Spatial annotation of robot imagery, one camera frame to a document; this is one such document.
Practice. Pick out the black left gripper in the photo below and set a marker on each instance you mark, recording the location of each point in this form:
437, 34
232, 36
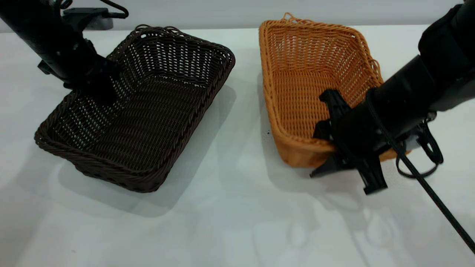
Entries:
94, 74

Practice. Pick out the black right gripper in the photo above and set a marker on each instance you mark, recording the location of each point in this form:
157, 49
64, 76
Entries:
356, 129

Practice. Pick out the black woven wicker basket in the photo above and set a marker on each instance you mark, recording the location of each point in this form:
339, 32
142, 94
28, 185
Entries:
148, 126

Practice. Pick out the orange woven wicker basket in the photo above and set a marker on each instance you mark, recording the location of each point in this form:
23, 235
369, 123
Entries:
304, 92

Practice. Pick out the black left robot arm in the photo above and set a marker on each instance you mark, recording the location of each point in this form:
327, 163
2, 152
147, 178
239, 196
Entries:
33, 26

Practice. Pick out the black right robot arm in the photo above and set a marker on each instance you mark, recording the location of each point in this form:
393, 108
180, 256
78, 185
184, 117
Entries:
438, 63

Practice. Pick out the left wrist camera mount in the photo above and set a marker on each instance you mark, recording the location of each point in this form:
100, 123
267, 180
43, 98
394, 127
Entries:
89, 18

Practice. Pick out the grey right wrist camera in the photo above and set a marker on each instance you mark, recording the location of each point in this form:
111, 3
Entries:
413, 141

